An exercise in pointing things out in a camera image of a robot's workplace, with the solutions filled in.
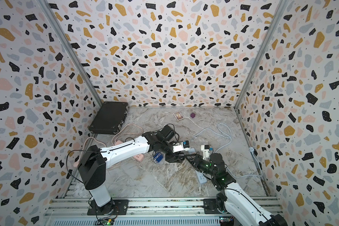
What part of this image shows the grey-blue power strip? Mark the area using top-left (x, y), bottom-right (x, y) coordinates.
top-left (186, 149), bottom-right (208, 185)

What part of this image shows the pink power strip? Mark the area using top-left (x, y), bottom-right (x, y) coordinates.
top-left (115, 140), bottom-right (145, 162)

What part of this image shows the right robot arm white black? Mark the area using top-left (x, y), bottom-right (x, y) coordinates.
top-left (185, 153), bottom-right (287, 226)

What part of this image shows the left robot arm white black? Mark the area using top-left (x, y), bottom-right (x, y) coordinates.
top-left (77, 125), bottom-right (190, 216)

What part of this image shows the card box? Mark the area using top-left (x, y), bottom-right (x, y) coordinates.
top-left (173, 111), bottom-right (184, 121)

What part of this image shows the black briefcase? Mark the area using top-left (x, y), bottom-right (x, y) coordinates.
top-left (89, 101), bottom-right (129, 135)

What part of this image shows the grey-blue power strip cable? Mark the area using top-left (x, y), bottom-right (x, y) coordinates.
top-left (190, 123), bottom-right (263, 179)

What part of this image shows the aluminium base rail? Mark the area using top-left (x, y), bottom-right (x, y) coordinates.
top-left (42, 196), bottom-right (284, 226)

